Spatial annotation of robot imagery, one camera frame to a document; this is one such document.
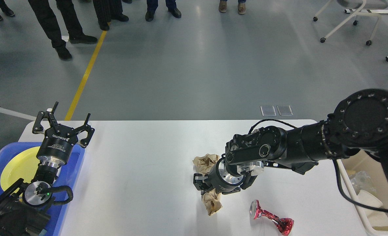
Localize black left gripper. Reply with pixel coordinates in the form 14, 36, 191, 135
32, 102, 95, 168

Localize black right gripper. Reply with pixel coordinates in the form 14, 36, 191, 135
193, 158, 251, 195

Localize brown paper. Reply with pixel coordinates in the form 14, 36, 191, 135
201, 189, 223, 216
192, 154, 221, 175

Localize yellow plastic plate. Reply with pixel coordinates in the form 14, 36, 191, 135
0, 147, 40, 191

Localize red foil wrapper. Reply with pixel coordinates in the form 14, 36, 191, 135
249, 200, 294, 236

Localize aluminium foil tray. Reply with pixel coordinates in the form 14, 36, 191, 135
349, 171, 377, 195

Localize white paper cup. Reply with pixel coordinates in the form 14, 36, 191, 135
357, 190, 384, 208

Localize cream paper cup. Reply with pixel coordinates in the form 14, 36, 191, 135
367, 211, 388, 231

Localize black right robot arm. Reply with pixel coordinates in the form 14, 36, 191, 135
193, 89, 388, 213

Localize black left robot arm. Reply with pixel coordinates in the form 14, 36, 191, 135
0, 102, 95, 236

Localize white pink plate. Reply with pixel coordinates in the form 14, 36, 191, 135
54, 166, 62, 181

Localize left floor socket plate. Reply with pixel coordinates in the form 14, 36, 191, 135
260, 106, 277, 117

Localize floor socket plate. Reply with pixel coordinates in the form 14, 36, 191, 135
260, 106, 277, 117
277, 105, 293, 116

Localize right floor socket plate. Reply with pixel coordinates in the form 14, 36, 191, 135
277, 105, 293, 116

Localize bystander black trousers left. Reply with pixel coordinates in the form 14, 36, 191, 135
28, 0, 98, 61

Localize bystander black trousers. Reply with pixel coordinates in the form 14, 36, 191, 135
28, 0, 98, 61
92, 0, 129, 31

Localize bystander black trousers middle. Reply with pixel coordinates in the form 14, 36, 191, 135
92, 0, 129, 31

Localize white waste bin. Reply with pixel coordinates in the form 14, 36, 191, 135
337, 151, 388, 236

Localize bystander dark blue trousers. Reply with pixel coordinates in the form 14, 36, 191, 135
145, 0, 182, 22

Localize bystander brown shoes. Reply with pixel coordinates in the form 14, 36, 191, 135
218, 0, 246, 15

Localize white rolling chair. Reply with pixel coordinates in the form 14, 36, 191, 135
320, 0, 388, 46

